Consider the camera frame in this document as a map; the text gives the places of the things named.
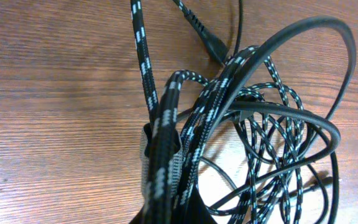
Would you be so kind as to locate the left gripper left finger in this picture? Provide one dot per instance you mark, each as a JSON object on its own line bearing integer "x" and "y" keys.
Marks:
{"x": 161, "y": 174}

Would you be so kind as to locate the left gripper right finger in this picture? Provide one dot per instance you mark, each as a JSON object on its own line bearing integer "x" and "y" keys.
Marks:
{"x": 197, "y": 212}

